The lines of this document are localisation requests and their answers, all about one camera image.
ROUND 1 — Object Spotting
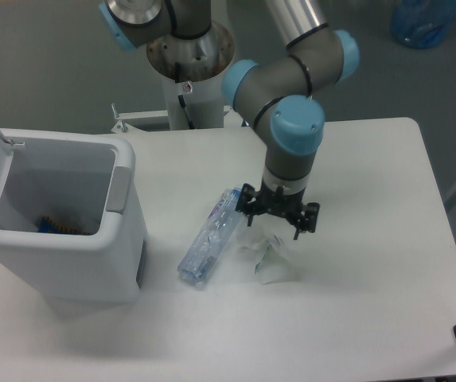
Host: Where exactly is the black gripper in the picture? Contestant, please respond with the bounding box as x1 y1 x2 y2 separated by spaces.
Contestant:
236 181 320 240

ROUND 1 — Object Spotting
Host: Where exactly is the white paper wrapper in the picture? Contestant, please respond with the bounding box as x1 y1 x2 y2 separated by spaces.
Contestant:
236 220 299 285

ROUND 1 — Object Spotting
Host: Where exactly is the clear plastic water bottle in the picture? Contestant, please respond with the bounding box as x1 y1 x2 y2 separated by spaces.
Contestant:
177 185 243 285

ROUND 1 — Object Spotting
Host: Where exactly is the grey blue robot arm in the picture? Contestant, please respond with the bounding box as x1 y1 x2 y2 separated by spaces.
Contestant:
99 1 360 233

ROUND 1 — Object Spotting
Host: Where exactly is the white open trash can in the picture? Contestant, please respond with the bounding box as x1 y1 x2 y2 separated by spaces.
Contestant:
0 128 146 303

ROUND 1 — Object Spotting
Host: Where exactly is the blue orange trash item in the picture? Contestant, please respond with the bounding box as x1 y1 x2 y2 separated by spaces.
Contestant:
37 216 90 236

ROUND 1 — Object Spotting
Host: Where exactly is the blue plastic bag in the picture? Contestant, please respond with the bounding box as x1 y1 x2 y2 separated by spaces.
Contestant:
389 0 456 49

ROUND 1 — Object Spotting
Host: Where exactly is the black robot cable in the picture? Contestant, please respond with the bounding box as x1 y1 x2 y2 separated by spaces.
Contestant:
173 62 196 130

